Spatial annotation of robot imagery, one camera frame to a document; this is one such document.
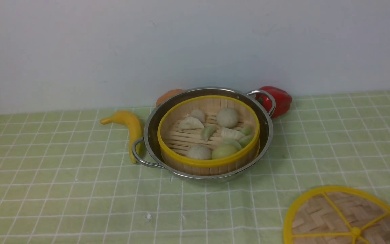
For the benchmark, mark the yellow rimmed bamboo steamer basket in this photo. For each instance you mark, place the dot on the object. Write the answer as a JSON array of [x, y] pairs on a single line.
[[174, 143]]

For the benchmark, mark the yellow woven bamboo steamer lid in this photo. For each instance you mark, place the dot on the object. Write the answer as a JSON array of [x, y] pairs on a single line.
[[337, 215]]

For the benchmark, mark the stainless steel pot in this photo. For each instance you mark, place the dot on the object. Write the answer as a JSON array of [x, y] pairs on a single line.
[[147, 150]]

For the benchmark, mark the white dumpling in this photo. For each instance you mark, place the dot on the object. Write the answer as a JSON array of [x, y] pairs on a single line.
[[199, 114], [231, 134], [190, 123]]

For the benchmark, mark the green dumpling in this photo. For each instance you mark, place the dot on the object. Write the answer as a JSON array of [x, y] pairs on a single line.
[[207, 132], [244, 141]]

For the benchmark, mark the orange fruit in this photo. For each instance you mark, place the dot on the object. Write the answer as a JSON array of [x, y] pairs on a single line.
[[167, 95]]

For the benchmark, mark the green round bun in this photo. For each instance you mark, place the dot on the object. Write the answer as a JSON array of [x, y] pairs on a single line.
[[224, 151]]

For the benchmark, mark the yellow banana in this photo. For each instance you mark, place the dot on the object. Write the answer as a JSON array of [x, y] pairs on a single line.
[[132, 122]]

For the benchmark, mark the red bell pepper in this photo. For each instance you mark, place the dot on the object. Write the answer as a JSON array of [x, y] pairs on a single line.
[[282, 98]]

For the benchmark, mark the green checked tablecloth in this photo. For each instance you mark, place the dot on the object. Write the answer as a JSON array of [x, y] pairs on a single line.
[[67, 179]]

